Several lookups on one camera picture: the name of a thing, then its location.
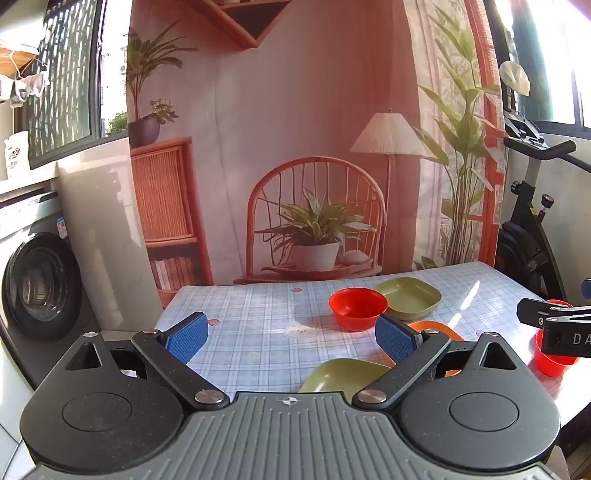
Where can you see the white detergent bag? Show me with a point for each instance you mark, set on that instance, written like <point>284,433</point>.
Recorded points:
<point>17,154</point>

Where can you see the white cloth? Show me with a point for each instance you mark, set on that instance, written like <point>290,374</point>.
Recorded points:
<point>516,76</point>

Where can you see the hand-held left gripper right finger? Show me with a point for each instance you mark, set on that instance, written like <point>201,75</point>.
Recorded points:
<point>396,340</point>

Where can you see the printed backdrop cloth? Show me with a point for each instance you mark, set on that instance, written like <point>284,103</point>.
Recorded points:
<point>300,115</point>

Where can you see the red plastic cup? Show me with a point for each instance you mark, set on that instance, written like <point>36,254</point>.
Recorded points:
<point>554,364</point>

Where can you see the grey washing machine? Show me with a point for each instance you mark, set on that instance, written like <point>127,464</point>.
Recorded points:
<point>41,281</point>

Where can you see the green square plate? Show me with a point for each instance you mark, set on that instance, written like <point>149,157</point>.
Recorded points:
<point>337,374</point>
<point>408,295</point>

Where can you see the hanging laundry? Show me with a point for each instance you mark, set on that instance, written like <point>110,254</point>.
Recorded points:
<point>25,90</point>

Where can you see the red bowl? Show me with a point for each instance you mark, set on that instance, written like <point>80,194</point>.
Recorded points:
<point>358,307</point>

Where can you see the white board panel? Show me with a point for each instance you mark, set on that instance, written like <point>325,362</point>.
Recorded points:
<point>106,221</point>

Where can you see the black exercise bike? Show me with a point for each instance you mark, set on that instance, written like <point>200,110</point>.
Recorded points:
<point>526,240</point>

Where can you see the dark window frame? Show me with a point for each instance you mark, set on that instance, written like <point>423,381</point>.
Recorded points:
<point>64,78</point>

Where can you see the orange plate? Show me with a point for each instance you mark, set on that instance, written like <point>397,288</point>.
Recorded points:
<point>438,326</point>

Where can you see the blue checked tablecloth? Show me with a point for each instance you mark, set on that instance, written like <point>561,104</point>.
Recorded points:
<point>258,318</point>

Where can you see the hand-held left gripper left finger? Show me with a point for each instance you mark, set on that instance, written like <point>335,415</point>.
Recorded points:
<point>187,339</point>

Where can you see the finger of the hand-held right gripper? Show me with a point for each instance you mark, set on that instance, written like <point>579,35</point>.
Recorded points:
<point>533,311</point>

